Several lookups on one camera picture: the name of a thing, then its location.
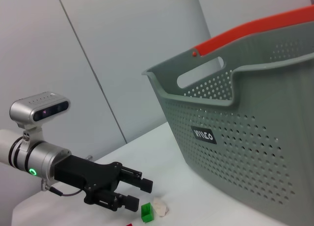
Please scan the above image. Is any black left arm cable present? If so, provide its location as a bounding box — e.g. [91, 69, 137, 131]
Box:
[40, 178, 84, 198]

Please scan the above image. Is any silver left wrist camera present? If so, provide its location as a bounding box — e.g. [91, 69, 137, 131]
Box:
[9, 90, 71, 150]

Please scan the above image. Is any white building brick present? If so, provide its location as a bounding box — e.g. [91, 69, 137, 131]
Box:
[152, 197, 170, 217]

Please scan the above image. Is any grey perforated storage basket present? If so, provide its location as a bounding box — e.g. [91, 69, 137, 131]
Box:
[141, 21, 314, 226]

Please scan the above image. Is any orange basket carry handle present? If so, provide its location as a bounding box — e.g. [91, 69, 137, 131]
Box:
[191, 4, 314, 57]

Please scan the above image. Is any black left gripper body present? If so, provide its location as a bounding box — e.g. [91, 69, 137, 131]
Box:
[54, 156, 124, 204]

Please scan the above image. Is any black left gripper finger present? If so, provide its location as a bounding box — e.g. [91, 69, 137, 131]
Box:
[94, 192, 140, 211]
[119, 165, 154, 194]

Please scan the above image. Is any green building brick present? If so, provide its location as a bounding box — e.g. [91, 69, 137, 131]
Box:
[140, 202, 155, 224]

